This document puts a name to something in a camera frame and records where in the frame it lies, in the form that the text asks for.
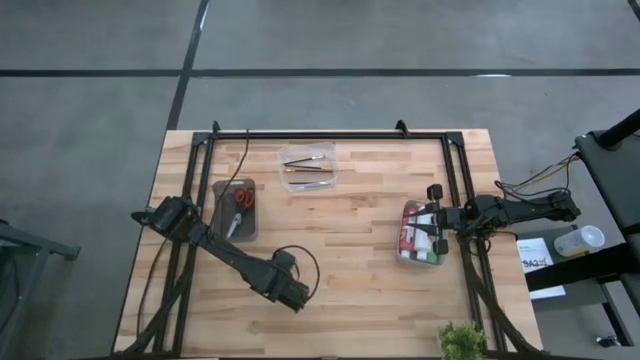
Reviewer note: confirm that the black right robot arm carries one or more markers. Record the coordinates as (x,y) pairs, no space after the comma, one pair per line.
(520,210)

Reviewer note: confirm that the clear plastic bin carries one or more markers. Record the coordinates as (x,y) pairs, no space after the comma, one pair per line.
(310,150)

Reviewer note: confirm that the translucent plastic cup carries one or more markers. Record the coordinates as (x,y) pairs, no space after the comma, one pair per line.
(580,241)

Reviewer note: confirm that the black metal rig frame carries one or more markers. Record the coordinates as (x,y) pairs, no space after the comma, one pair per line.
(325,135)

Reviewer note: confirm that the red paint bottle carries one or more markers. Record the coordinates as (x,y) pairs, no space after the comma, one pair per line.
(409,235)

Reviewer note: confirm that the dark smoky plastic bin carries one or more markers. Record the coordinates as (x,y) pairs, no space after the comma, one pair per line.
(250,231)

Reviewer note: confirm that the green plant white pot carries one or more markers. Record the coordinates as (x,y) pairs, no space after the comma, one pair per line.
(462,342)

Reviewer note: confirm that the green paint bottle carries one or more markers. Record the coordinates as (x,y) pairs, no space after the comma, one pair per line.
(440,258)

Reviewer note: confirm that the black desk with strut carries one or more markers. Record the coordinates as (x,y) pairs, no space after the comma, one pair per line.
(615,170)

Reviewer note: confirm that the black side table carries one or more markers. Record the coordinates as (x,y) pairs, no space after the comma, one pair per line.
(575,272)

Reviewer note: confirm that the black paint brush orange end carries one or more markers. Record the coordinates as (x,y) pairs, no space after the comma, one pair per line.
(300,170)

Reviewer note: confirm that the white paint bottle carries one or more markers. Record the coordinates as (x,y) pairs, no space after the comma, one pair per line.
(425,242)

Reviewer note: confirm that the small black object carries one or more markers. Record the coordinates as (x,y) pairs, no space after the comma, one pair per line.
(607,342)

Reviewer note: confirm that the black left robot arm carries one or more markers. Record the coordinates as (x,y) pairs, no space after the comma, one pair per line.
(225,250)

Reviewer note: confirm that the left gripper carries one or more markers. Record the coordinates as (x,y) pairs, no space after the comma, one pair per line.
(292,295)

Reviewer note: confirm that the grey metal stand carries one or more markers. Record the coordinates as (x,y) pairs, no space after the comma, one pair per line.
(30,247)

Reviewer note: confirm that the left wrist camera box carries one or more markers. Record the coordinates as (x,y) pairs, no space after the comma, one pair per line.
(285,260)

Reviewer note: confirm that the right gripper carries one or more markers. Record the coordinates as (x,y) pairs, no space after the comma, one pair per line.
(454,219)

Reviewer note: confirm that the white paper sheet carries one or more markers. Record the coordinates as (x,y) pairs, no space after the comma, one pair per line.
(535,260)

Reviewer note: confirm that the light grey plastic bin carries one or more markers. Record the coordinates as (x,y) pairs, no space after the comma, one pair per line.
(399,235)

